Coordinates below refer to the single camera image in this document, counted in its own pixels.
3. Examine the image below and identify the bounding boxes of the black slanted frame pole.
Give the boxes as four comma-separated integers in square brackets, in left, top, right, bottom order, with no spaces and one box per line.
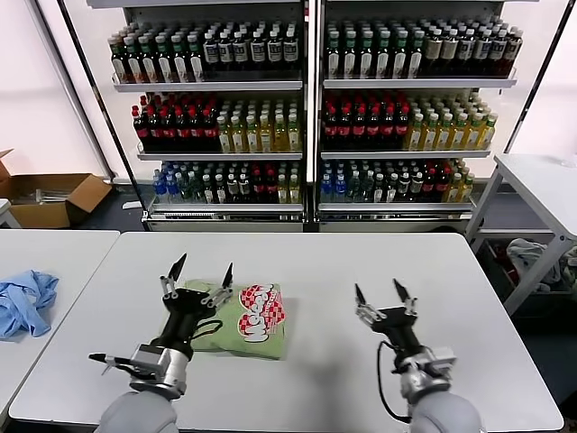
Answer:
[55,0,150,222]
[503,0,577,153]

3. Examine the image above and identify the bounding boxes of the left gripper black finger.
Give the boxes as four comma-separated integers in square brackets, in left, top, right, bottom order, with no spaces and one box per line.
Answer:
[159,253,188,302]
[200,262,236,309]

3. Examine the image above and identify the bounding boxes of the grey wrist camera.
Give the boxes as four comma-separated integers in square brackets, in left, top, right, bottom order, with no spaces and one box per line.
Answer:
[130,345,164,379]
[423,345,459,376]

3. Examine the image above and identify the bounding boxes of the grey green crumpled cloth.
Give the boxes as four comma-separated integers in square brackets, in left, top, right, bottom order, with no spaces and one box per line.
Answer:
[560,244,577,290]

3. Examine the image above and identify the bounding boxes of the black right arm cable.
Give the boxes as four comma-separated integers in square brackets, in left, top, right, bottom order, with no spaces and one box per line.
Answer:
[375,340,414,424]

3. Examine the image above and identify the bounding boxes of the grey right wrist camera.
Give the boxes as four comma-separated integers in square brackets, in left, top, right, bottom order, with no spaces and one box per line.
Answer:
[423,345,459,376]

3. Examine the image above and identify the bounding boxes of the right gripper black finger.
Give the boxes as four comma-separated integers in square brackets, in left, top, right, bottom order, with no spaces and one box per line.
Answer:
[353,282,385,325]
[392,277,420,318]

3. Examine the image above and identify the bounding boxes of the beige label tea bottle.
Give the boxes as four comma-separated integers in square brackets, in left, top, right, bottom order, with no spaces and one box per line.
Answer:
[440,29,458,77]
[424,29,442,77]

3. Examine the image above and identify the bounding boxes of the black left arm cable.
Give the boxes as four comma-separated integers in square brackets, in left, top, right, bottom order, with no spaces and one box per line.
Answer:
[87,352,137,376]

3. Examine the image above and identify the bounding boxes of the open brown cardboard box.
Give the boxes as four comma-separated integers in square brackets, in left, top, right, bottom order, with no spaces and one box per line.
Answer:
[0,150,114,231]

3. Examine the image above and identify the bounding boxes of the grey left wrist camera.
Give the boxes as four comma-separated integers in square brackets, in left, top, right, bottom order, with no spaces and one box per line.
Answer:
[130,345,164,379]

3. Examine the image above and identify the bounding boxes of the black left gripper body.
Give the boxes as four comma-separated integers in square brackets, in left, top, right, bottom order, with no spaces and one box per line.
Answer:
[154,290,217,358]

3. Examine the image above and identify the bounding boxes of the crumpled light blue shirt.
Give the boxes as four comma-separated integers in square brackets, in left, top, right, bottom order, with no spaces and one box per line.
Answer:
[0,269,60,342]

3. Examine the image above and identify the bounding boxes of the grey drinks display shelf unit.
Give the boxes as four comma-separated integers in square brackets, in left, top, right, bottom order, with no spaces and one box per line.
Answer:
[87,0,311,234]
[316,0,541,234]

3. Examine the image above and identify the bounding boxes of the small grey side stand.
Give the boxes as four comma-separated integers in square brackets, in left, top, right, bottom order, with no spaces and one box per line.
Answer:
[0,198,21,229]

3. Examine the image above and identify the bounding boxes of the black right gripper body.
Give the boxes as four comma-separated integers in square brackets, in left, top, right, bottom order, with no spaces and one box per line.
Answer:
[371,305,428,365]

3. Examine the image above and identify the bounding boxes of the grey crumpled cloth pile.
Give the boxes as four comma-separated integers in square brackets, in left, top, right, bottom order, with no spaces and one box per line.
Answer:
[506,237,553,286]

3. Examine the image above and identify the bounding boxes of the grey slanted frame pole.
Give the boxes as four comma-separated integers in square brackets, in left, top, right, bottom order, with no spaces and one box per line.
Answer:
[24,0,115,181]

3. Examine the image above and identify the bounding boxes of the dark storage crate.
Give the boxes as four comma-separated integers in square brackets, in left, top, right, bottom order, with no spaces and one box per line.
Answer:
[475,237,577,318]

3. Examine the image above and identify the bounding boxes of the white side table with legs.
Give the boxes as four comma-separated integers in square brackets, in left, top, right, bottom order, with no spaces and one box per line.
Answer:
[466,152,577,317]

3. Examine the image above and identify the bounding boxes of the green cap tea bottle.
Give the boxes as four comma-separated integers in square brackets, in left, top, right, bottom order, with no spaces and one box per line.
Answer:
[156,35,174,85]
[408,30,425,78]
[391,30,409,78]
[171,34,189,85]
[327,30,343,78]
[342,30,360,78]
[124,36,142,86]
[109,38,126,86]
[140,35,158,86]
[358,30,376,78]
[188,33,205,84]
[375,30,392,78]

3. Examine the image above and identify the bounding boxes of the green polo shirt with print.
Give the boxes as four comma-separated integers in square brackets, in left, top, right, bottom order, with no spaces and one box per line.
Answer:
[182,278,302,362]

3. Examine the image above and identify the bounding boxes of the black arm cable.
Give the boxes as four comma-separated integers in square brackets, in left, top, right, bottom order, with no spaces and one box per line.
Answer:
[87,352,137,376]
[375,340,414,424]

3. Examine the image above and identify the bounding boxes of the white cap dark label bottle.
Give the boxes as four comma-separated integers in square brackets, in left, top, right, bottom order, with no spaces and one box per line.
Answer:
[203,32,220,73]
[266,30,283,72]
[234,31,251,73]
[218,32,235,73]
[505,27,523,77]
[282,29,299,72]
[490,29,507,77]
[250,31,267,72]
[473,29,491,77]
[456,29,474,77]

